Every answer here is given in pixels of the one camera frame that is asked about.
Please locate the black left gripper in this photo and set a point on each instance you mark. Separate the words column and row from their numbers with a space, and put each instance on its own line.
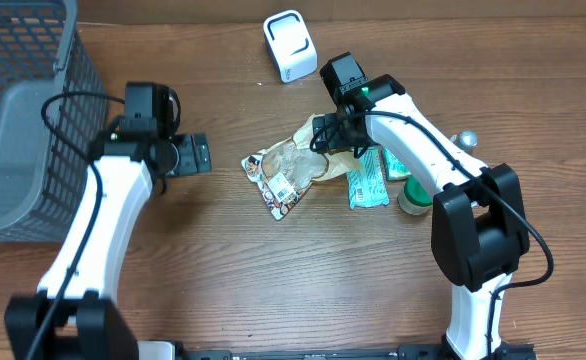
column 189, row 162

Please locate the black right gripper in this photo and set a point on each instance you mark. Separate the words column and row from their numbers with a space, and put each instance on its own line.
column 324, row 133

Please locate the green wet wipes pack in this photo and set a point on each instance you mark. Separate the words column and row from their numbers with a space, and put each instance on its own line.
column 366, row 186

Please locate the green Kleenex tissue pack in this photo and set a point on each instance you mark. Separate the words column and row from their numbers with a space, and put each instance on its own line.
column 395, row 169

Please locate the brown Pantree bag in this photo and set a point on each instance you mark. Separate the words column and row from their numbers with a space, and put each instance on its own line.
column 299, row 165

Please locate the colourful snack packet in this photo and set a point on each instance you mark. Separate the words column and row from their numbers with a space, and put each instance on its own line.
column 279, row 194

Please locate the green lid white jar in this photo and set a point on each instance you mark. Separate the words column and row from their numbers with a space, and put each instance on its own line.
column 413, row 198

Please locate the yellow Vim dish soap bottle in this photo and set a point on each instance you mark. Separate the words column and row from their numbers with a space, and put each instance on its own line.
column 466, row 140

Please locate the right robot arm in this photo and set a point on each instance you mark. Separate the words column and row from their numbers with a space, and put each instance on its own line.
column 477, row 236

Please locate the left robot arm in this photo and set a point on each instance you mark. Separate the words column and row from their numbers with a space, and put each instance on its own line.
column 73, row 314

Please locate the white barcode scanner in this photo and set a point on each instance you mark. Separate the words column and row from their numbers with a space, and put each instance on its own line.
column 290, row 45

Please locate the grey plastic mesh basket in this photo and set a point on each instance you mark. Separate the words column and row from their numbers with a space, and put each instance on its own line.
column 51, row 108

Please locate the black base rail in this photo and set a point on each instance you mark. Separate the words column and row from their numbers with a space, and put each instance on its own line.
column 313, row 355

